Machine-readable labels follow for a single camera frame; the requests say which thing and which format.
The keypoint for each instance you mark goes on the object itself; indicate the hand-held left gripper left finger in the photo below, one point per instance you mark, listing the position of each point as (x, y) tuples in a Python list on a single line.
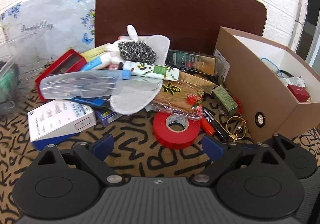
[(103, 144)]

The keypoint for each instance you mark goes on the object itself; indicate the white packet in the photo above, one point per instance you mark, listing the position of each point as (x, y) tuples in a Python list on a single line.
[(291, 81)]

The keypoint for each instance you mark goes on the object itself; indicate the white and blue box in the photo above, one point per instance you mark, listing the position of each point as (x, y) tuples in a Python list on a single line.
[(57, 119)]

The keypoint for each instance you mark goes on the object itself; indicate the red tape roll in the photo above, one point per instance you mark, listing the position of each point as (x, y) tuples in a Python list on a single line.
[(162, 131)]

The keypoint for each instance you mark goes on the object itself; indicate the small green box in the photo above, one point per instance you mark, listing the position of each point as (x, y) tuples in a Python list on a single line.
[(225, 100)]

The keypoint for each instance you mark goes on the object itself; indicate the red marker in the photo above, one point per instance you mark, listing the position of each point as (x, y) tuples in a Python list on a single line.
[(208, 127)]

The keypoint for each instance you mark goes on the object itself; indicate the clear plastic bag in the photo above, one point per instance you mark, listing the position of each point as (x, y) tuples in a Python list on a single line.
[(10, 81)]

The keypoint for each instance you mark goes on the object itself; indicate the tan black lettered cloth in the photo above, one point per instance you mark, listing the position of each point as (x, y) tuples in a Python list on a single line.
[(140, 136)]

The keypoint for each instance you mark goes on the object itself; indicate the small blue purple box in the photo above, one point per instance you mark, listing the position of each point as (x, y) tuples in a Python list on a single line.
[(106, 116)]

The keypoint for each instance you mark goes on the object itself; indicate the grey felt insole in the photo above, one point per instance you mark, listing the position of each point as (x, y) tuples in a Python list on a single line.
[(135, 99)]

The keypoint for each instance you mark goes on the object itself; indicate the blue and white tube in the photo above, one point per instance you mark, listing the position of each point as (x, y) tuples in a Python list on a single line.
[(100, 61)]

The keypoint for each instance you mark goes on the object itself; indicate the brown cardboard box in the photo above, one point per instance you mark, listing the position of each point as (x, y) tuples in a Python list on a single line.
[(250, 84)]

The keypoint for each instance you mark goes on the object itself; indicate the white green hand cream tube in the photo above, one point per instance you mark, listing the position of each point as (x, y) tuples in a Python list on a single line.
[(150, 70)]

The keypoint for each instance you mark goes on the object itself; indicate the black marker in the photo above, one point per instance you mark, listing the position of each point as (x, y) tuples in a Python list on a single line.
[(217, 125)]

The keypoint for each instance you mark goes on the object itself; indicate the small red box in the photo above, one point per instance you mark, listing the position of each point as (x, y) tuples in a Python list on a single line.
[(297, 92)]

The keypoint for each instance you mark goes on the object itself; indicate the gold wristwatch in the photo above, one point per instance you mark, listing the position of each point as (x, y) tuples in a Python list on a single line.
[(238, 129)]

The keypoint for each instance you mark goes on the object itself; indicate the blue utility knife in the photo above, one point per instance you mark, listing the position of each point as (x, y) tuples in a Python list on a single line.
[(92, 102)]

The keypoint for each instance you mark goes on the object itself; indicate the red window box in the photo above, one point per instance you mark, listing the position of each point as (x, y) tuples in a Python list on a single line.
[(75, 63)]

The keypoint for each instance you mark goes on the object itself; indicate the wooden comb in plastic wrap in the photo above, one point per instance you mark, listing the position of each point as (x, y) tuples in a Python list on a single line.
[(175, 100)]

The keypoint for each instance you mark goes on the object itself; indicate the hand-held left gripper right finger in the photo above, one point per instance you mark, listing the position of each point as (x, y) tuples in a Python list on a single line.
[(212, 145)]

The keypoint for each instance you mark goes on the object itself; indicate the white floral plastic bag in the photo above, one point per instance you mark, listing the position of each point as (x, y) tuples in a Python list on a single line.
[(50, 14)]

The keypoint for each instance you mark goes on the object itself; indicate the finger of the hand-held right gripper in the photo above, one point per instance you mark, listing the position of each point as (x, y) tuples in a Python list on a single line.
[(278, 140)]

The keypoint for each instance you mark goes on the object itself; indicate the blue cylinder cap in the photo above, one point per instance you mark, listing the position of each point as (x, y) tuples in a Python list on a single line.
[(125, 74)]

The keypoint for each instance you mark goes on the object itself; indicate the dark green gold box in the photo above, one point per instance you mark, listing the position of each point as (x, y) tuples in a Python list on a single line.
[(192, 60)]

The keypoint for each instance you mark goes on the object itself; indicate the grey window frame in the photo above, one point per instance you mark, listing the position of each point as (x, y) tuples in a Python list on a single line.
[(312, 14)]

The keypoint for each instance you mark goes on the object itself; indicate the steel wool scourer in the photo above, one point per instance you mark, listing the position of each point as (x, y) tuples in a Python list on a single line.
[(136, 50)]

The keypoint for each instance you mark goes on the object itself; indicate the clear plastic case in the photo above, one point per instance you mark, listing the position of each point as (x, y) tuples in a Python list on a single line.
[(75, 84)]

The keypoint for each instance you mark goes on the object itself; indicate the yellow green box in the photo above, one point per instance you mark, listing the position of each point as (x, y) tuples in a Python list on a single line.
[(96, 52)]

